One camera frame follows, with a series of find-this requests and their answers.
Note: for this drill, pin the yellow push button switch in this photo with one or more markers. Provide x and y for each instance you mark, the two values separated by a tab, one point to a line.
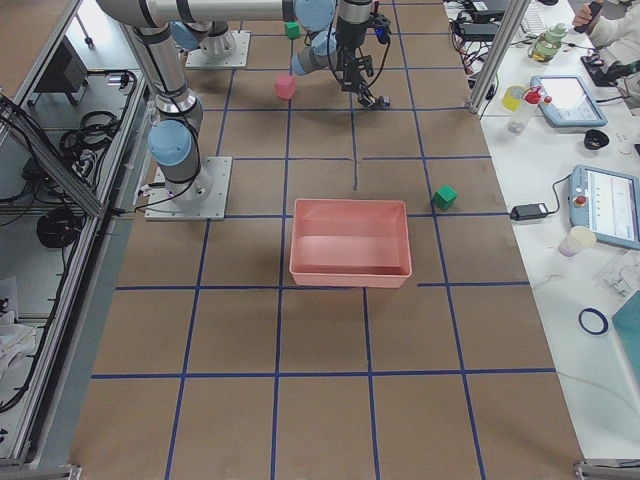
382	102

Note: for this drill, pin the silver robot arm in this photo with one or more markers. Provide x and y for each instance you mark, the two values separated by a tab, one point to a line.
336	48
174	142

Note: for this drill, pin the person hand holding device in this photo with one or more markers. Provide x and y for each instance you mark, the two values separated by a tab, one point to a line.
587	16

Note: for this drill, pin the green cube far back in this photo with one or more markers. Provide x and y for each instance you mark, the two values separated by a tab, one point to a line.
292	30

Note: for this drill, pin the pink foam cube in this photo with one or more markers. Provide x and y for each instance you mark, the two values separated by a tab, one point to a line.
285	87

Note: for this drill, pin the green cube near bin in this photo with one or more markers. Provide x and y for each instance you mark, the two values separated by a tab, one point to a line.
444	197

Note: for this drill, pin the pink plastic bin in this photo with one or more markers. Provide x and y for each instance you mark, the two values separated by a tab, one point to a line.
350	243

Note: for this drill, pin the clear spray bottle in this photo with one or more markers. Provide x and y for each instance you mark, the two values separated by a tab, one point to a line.
531	99

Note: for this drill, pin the green tea bottle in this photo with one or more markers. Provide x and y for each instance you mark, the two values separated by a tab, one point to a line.
547	45

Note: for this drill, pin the black power adapter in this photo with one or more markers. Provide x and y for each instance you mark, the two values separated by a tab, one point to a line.
525	212

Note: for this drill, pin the upper teach pendant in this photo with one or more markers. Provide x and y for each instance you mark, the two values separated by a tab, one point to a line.
572	104

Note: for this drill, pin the teach pendant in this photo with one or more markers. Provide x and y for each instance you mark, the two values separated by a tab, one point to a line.
607	203
572	104

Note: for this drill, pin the black small bowl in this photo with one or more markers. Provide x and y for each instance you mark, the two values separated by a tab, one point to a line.
595	139

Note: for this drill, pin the pale plastic cup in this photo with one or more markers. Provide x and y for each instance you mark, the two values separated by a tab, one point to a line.
578	239

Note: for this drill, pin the lower teach pendant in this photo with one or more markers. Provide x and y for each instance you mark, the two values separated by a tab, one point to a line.
607	203

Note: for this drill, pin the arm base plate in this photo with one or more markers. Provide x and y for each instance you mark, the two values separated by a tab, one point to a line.
205	199
226	51

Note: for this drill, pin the aluminium frame post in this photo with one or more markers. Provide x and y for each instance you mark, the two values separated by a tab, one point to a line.
509	25

